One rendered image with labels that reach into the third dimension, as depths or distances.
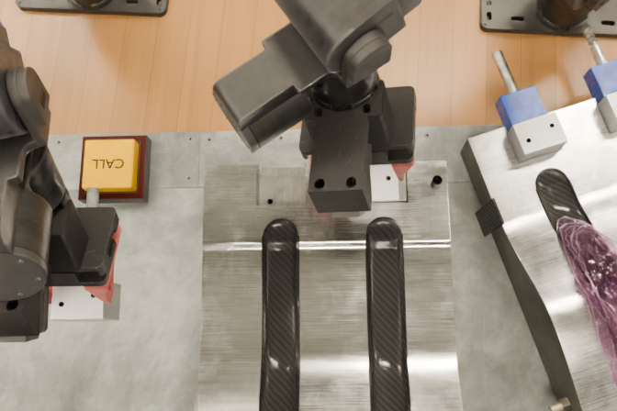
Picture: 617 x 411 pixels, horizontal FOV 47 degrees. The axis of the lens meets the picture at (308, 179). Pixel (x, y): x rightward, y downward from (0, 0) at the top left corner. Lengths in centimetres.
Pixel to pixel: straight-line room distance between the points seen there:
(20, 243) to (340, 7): 26
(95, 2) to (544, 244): 62
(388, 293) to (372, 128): 22
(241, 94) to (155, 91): 41
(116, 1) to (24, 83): 48
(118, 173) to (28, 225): 34
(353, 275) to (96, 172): 33
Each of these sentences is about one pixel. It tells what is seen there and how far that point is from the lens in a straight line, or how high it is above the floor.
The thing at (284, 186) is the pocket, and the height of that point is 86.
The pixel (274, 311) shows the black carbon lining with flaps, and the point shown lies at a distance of 75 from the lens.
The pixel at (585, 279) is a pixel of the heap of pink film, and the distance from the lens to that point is 76.
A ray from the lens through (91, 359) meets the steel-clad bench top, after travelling 87.
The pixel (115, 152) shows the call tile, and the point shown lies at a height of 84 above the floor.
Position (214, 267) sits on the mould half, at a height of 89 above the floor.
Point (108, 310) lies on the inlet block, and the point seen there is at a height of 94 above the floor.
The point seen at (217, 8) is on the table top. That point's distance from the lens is 95.
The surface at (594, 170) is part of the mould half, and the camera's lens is 84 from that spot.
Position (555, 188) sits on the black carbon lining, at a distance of 83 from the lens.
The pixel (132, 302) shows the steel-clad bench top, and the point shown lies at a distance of 86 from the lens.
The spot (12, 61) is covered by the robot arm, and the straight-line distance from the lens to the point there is 55.
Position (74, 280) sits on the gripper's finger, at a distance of 64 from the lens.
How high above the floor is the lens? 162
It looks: 75 degrees down
